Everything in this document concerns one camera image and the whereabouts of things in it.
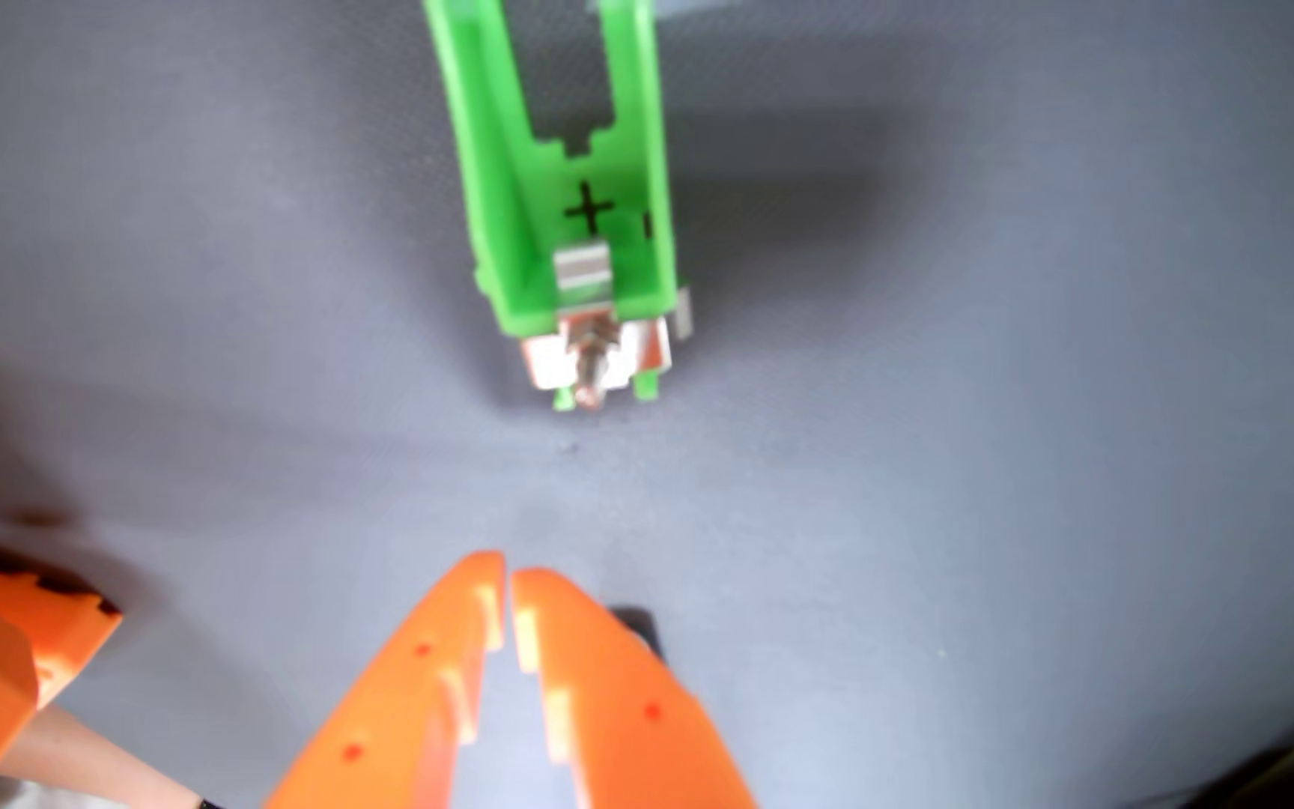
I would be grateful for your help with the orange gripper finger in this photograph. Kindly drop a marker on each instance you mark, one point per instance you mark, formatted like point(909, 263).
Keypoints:
point(400, 697)
point(636, 719)

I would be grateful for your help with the green battery holder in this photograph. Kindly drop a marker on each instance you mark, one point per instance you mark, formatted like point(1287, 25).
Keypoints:
point(512, 225)

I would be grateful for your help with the person's bare hand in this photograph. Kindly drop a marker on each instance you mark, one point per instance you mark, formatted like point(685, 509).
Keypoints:
point(85, 770)

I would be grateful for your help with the grey fabric mat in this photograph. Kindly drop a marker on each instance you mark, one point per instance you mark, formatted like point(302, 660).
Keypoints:
point(939, 337)

